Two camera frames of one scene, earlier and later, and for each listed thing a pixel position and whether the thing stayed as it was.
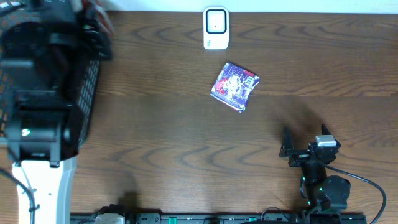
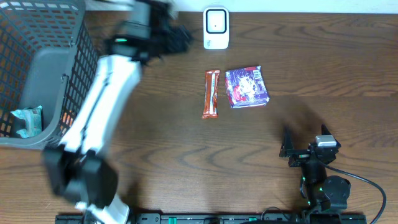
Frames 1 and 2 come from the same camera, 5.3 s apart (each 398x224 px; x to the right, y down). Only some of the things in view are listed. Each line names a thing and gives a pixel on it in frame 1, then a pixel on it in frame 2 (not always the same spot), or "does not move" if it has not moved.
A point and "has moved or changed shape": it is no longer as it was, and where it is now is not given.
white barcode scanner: (216, 28) does not move
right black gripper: (300, 156) does not move
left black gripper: (88, 35) to (173, 37)
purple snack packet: (234, 86) has moved or changed shape
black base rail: (274, 218) does not move
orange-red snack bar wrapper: (101, 9) to (210, 109)
